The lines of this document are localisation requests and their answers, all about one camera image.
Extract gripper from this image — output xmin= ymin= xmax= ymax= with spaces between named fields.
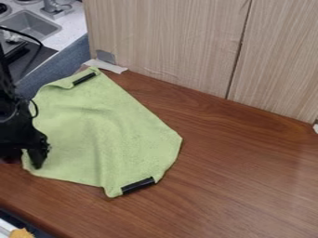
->
xmin=0 ymin=95 xmax=53 ymax=170

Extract green cloth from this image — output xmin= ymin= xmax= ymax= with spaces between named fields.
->
xmin=20 ymin=66 xmax=184 ymax=199

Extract yellow toy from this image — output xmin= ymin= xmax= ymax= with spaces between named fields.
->
xmin=8 ymin=228 xmax=35 ymax=238

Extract white tape strip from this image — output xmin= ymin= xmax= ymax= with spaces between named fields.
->
xmin=82 ymin=58 xmax=129 ymax=75

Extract toy sink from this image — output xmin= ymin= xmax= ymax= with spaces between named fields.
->
xmin=0 ymin=8 xmax=64 ymax=42

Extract tap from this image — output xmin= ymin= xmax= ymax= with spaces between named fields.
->
xmin=39 ymin=0 xmax=77 ymax=20

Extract toy stove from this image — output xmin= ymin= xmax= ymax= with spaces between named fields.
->
xmin=0 ymin=2 xmax=13 ymax=19

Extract grey metal bracket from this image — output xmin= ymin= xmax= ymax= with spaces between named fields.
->
xmin=94 ymin=49 xmax=118 ymax=66

